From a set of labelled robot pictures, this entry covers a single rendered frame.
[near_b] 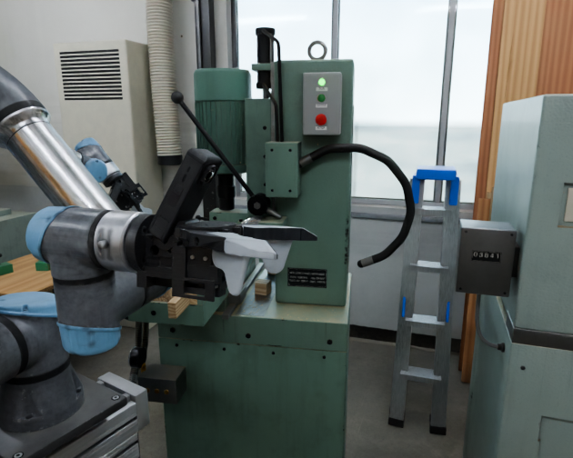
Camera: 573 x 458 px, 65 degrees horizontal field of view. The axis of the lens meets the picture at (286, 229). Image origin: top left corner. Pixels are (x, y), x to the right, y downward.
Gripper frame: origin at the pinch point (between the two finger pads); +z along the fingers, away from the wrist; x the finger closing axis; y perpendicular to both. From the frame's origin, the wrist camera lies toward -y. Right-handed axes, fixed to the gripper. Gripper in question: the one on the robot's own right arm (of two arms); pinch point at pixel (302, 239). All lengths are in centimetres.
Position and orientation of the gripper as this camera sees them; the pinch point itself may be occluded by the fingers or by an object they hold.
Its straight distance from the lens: 49.0
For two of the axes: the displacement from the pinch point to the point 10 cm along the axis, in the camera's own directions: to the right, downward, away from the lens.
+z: 9.5, 0.8, -3.1
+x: -3.1, 0.9, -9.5
